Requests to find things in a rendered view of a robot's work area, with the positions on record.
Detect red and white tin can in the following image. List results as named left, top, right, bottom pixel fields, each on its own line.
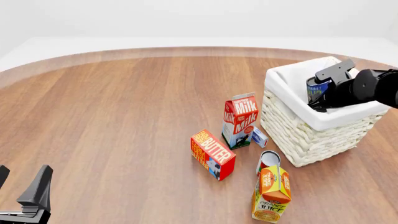
left=256, top=150, right=282, bottom=176

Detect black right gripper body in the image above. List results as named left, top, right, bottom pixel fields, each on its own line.
left=323, top=78, right=356, bottom=110

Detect white wicker basket with liner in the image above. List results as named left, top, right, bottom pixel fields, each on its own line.
left=259, top=55, right=391, bottom=168

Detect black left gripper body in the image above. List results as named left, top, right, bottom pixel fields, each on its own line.
left=0, top=204, right=52, bottom=224

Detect red and orange butter box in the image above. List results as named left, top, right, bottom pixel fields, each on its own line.
left=190, top=129, right=237, bottom=182

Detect blue alphabet soup can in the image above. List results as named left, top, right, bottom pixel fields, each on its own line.
left=306, top=77, right=333, bottom=106

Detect orange juice carton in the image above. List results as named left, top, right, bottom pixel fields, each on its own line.
left=251, top=164, right=292, bottom=224

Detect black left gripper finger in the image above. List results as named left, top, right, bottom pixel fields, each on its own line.
left=0, top=164, right=11, bottom=189
left=16, top=164, right=54, bottom=211

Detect red and white milk carton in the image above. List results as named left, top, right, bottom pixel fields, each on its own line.
left=221, top=91, right=260, bottom=151

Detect small blue and white box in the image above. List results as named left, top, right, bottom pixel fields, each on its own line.
left=251, top=125, right=269, bottom=149

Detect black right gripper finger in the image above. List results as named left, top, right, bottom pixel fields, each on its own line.
left=307, top=97, right=329, bottom=114

